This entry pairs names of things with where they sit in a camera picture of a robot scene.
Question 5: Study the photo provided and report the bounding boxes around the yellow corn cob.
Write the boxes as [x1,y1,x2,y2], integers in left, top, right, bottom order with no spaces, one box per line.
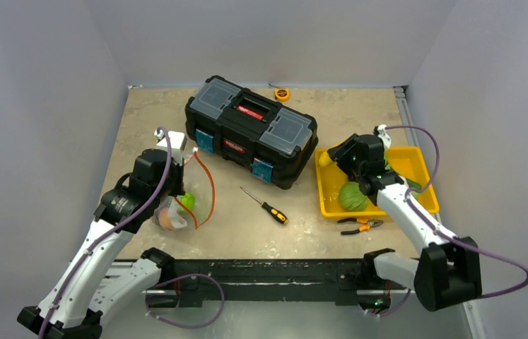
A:
[318,151,334,167]

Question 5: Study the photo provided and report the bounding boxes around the red pink peach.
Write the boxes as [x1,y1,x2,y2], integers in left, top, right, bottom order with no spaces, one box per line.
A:
[158,208,184,230]

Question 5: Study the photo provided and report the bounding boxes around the clear orange zip top bag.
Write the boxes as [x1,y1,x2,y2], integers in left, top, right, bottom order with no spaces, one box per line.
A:
[151,147,216,231]

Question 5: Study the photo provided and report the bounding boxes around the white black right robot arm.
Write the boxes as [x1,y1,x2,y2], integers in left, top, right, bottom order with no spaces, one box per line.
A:
[322,134,482,311]

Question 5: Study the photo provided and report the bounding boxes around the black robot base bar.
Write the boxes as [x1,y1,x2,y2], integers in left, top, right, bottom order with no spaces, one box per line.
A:
[144,257,405,310]

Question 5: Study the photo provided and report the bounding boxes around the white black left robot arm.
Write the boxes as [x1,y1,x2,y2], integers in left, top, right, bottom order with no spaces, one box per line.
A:
[17,146,184,338]

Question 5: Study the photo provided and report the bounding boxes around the green round cabbage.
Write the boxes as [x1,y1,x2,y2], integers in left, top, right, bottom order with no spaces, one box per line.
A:
[337,182,368,212]

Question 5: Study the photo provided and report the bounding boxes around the yellow plastic tray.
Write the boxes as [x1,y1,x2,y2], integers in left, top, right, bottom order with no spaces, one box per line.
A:
[314,146,429,220]

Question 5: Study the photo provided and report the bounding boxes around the green cucumber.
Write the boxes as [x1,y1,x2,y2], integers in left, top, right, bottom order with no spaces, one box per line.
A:
[405,178,424,193]

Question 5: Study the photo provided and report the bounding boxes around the orange black pliers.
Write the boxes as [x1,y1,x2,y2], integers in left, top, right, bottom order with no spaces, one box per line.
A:
[337,218,384,236]

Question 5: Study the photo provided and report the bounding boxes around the black plastic toolbox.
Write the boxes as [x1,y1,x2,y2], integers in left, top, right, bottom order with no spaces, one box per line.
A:
[184,76,319,190]

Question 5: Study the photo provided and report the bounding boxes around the black yellow screwdriver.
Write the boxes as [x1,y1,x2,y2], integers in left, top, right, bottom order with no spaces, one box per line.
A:
[240,187,288,225]

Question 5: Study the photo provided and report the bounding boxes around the yellow tape measure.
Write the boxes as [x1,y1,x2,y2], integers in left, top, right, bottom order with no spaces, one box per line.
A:
[268,83,291,102]

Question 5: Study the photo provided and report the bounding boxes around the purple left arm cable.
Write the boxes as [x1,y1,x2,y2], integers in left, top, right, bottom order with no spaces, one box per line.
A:
[37,126,173,339]

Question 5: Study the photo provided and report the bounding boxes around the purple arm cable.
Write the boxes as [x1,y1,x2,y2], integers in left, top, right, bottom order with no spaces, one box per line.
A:
[382,124,528,300]
[37,126,173,339]

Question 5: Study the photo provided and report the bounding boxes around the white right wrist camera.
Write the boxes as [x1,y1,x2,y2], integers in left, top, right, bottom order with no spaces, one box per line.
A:
[373,124,392,150]

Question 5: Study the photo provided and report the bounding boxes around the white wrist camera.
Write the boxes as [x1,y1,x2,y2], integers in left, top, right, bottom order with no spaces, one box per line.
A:
[373,124,392,150]
[154,129,187,165]

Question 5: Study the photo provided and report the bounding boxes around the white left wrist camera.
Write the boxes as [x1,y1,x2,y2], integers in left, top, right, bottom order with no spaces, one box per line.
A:
[154,129,187,165]

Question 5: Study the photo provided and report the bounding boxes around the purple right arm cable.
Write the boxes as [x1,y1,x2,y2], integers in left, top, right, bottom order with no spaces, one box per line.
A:
[382,124,528,300]

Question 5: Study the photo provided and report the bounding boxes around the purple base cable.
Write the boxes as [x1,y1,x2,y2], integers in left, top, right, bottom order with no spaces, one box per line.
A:
[144,273,225,330]

